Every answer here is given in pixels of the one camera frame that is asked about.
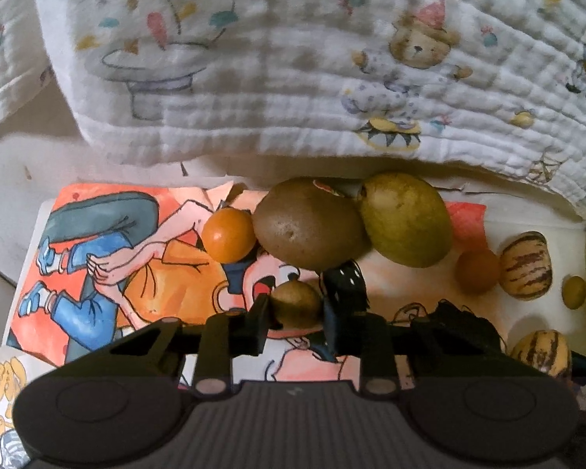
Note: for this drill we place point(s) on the orange-brown round fruit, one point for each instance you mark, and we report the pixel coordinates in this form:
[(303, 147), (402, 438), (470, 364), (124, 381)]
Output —
[(477, 271)]

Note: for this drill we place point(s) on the small olive-brown fruit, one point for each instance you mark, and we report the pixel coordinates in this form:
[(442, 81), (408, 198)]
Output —
[(574, 292)]

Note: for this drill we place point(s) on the green mango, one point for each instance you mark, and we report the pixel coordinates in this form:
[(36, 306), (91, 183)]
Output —
[(406, 217)]

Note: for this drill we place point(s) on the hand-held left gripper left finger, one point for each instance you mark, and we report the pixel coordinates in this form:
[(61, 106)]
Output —
[(262, 313)]

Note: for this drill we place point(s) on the cartoon poster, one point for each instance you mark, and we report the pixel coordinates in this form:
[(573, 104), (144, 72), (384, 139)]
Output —
[(127, 273)]

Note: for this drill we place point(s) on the brown kiwi fruit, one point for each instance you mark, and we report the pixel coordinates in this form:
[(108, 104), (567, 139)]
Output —
[(307, 227)]

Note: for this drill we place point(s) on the striped pepino melon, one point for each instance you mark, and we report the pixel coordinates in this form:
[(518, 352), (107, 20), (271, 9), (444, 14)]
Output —
[(541, 352), (523, 266)]

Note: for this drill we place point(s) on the small brown round fruit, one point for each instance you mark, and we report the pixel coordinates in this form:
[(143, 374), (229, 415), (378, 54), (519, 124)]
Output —
[(296, 305)]

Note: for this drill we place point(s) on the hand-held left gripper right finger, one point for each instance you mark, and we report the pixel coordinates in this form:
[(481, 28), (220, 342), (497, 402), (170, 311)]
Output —
[(329, 323)]

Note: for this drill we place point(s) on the yellow-figure printed paper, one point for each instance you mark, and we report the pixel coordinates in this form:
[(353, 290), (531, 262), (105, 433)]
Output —
[(2, 400)]

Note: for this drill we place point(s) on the small orange round fruit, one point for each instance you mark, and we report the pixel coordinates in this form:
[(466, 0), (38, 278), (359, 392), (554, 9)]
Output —
[(228, 234)]

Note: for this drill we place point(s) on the white printed bear blanket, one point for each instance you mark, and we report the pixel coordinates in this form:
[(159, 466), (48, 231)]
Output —
[(293, 58)]

